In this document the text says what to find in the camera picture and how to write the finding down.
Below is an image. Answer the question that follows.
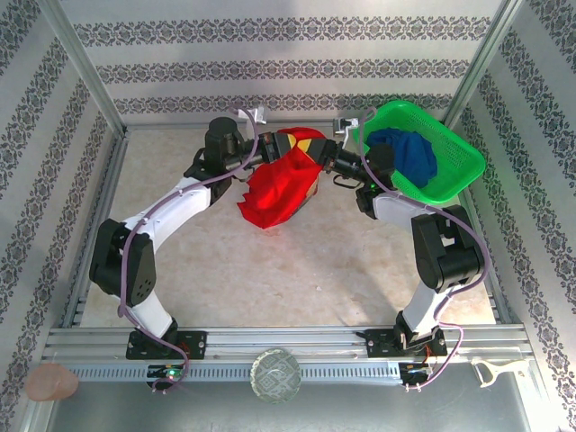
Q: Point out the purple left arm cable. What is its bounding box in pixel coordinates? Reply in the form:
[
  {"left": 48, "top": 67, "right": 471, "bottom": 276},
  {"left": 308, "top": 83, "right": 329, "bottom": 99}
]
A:
[{"left": 117, "top": 106, "right": 262, "bottom": 395}]

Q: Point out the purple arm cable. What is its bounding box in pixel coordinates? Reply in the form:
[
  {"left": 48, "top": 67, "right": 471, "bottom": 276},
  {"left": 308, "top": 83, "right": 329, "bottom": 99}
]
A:
[
  {"left": 117, "top": 106, "right": 262, "bottom": 395},
  {"left": 357, "top": 106, "right": 490, "bottom": 392}
]

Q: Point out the aluminium side rail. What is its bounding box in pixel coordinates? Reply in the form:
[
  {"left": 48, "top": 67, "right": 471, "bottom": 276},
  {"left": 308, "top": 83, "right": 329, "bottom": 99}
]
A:
[
  {"left": 438, "top": 125, "right": 526, "bottom": 325},
  {"left": 60, "top": 130, "right": 131, "bottom": 329}
]

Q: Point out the aluminium frame post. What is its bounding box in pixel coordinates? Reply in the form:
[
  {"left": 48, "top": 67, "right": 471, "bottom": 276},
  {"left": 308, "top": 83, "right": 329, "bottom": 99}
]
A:
[
  {"left": 443, "top": 0, "right": 530, "bottom": 134},
  {"left": 38, "top": 0, "right": 130, "bottom": 136}
]

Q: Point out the aluminium frame crossbar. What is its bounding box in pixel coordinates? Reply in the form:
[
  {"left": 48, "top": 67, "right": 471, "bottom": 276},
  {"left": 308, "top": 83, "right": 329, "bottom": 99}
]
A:
[{"left": 121, "top": 117, "right": 446, "bottom": 132}]

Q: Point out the slotted grey cable duct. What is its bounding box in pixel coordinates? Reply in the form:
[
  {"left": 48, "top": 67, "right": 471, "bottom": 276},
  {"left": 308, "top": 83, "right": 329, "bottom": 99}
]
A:
[{"left": 67, "top": 362, "right": 404, "bottom": 383}]

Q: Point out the small circuit board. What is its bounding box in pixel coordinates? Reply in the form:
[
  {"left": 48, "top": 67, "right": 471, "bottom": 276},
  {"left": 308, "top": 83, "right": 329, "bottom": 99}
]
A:
[
  {"left": 401, "top": 362, "right": 436, "bottom": 377},
  {"left": 147, "top": 364, "right": 185, "bottom": 379}
]

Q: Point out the white peeler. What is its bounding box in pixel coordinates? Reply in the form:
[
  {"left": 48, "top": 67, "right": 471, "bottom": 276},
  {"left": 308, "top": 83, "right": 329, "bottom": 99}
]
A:
[{"left": 471, "top": 358, "right": 528, "bottom": 391}]

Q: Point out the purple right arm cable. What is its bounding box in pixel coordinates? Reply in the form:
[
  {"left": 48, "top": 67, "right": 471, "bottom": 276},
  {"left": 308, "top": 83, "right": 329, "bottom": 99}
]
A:
[{"left": 357, "top": 106, "right": 490, "bottom": 392}]

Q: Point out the red t-shirt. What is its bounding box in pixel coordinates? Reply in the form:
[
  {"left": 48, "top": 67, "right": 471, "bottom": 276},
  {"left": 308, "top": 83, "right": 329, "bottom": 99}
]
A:
[{"left": 237, "top": 127, "right": 332, "bottom": 230}]

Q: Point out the round patterned glass dish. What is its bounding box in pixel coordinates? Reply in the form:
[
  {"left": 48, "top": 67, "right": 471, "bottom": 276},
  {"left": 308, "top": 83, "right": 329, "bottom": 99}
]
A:
[{"left": 250, "top": 346, "right": 302, "bottom": 405}]

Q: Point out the aluminium mounting rail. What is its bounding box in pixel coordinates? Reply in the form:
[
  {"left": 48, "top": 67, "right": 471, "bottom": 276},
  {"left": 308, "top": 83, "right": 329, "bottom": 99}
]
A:
[{"left": 42, "top": 324, "right": 535, "bottom": 361}]

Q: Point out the blue garment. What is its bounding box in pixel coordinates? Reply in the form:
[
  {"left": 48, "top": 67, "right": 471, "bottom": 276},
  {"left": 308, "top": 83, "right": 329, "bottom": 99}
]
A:
[{"left": 366, "top": 128, "right": 439, "bottom": 189}]

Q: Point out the green plastic basket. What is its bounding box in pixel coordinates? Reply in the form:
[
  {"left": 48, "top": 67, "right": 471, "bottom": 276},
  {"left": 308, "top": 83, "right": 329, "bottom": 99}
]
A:
[{"left": 352, "top": 99, "right": 487, "bottom": 207}]

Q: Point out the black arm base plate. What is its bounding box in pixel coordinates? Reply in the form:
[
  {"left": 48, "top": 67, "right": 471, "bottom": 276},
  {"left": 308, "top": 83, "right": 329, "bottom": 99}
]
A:
[
  {"left": 125, "top": 329, "right": 208, "bottom": 361},
  {"left": 357, "top": 328, "right": 447, "bottom": 360}
]

